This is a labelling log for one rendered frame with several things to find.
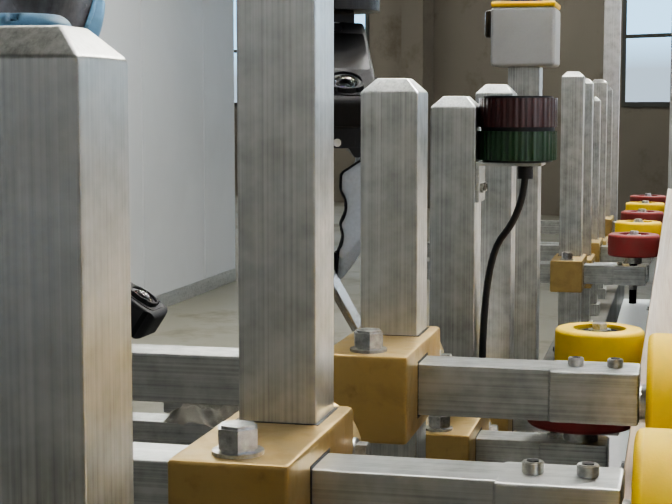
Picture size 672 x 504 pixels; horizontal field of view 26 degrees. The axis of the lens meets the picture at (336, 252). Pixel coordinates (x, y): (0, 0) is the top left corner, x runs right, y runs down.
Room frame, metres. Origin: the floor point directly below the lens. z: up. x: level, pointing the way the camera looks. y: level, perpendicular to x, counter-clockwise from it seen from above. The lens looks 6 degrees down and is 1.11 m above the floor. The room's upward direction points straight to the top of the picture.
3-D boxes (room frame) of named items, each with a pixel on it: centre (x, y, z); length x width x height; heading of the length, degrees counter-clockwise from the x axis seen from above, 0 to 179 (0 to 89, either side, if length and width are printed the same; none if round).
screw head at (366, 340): (0.81, -0.02, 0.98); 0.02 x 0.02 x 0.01
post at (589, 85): (2.59, -0.44, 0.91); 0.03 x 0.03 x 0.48; 77
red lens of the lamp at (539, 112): (1.12, -0.14, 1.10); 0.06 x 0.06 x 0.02
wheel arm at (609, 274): (2.33, -0.28, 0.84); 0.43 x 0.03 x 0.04; 77
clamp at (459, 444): (1.11, -0.09, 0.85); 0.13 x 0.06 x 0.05; 167
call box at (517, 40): (1.63, -0.21, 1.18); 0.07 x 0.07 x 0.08; 77
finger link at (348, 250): (1.11, -0.01, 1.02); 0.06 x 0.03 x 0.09; 7
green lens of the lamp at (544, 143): (1.12, -0.14, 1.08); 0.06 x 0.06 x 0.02
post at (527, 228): (1.63, -0.21, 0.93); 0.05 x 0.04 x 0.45; 167
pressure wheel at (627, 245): (2.28, -0.47, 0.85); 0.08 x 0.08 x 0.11
